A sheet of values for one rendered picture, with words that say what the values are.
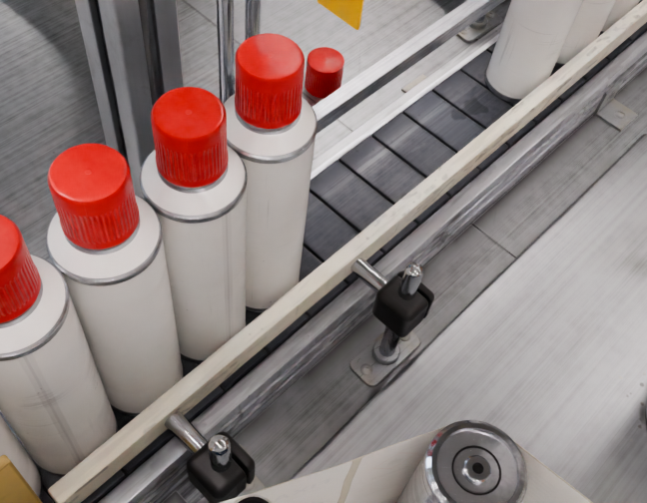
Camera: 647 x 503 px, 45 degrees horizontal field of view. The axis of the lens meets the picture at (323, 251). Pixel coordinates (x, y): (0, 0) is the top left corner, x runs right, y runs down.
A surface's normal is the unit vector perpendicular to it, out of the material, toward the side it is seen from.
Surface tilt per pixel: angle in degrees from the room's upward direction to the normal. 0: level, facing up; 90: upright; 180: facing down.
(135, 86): 90
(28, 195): 0
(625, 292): 0
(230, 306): 90
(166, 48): 90
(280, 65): 2
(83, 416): 90
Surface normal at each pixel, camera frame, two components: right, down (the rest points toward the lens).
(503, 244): 0.09, -0.55
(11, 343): 0.29, 0.18
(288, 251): 0.57, 0.71
